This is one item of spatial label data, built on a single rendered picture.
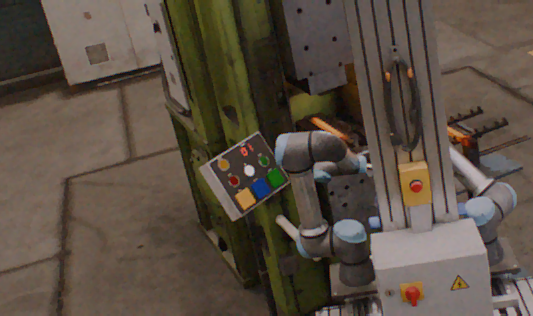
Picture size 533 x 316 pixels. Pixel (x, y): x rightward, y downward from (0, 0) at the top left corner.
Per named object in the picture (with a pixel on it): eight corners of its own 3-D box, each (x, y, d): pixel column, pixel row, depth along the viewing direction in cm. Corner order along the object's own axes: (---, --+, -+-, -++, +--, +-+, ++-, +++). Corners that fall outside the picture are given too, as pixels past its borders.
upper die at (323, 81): (347, 83, 372) (344, 65, 368) (311, 96, 365) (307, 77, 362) (310, 64, 408) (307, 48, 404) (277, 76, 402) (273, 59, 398)
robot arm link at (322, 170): (337, 175, 310) (337, 151, 315) (310, 177, 313) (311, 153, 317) (341, 182, 317) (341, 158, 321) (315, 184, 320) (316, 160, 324)
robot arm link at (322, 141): (340, 125, 272) (366, 152, 318) (310, 127, 275) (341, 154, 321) (341, 156, 269) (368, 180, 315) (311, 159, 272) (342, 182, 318)
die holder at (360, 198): (402, 218, 403) (389, 142, 385) (338, 245, 391) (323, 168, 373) (351, 181, 451) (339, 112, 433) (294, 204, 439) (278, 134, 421)
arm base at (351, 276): (378, 283, 295) (375, 262, 291) (340, 289, 296) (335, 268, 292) (375, 261, 309) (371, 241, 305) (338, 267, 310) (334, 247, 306)
